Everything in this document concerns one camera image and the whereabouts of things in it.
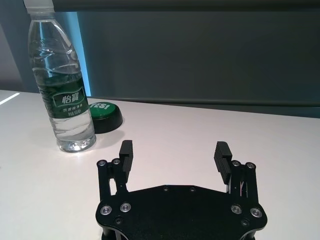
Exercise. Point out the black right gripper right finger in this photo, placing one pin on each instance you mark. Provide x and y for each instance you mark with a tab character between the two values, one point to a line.
222	162

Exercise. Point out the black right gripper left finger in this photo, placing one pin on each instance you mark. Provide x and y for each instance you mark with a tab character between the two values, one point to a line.
125	165

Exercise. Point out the clear water bottle green label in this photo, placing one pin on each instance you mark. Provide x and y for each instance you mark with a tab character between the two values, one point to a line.
62	75

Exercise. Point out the green YES button black base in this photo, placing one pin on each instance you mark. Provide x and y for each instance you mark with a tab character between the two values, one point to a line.
107	120

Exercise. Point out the grey blind bottom rail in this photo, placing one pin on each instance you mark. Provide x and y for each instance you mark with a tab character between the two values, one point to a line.
175	5

